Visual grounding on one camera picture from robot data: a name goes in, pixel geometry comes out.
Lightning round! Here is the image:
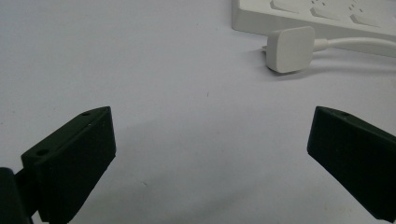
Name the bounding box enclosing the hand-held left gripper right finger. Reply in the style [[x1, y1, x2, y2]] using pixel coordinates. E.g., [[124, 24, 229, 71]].
[[306, 105, 396, 224]]

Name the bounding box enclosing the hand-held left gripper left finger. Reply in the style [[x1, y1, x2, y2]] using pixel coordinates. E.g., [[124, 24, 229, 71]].
[[15, 105, 117, 224]]

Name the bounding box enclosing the white power plug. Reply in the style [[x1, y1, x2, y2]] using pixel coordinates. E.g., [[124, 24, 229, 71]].
[[262, 25, 329, 75]]

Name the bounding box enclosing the white power strip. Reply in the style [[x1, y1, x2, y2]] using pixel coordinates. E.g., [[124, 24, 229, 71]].
[[231, 0, 396, 59]]

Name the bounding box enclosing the white power cable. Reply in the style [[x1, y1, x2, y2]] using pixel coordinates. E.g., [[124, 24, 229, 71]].
[[325, 36, 396, 50]]

